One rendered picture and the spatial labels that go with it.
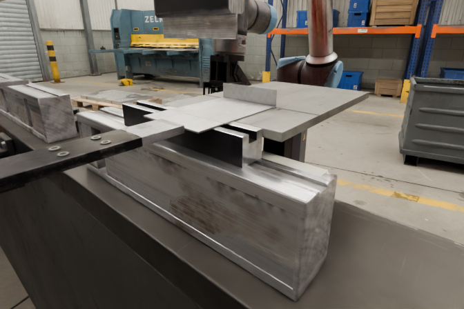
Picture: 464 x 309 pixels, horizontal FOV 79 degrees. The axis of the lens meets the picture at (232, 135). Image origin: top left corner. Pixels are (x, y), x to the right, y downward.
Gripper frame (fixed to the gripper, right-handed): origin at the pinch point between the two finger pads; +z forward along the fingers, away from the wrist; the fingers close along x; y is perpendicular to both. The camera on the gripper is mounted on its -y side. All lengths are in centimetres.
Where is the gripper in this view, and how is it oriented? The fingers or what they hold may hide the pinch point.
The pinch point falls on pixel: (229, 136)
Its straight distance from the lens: 72.4
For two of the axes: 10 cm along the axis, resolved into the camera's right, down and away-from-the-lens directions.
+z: -0.5, 9.7, 2.5
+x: 8.5, 1.8, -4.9
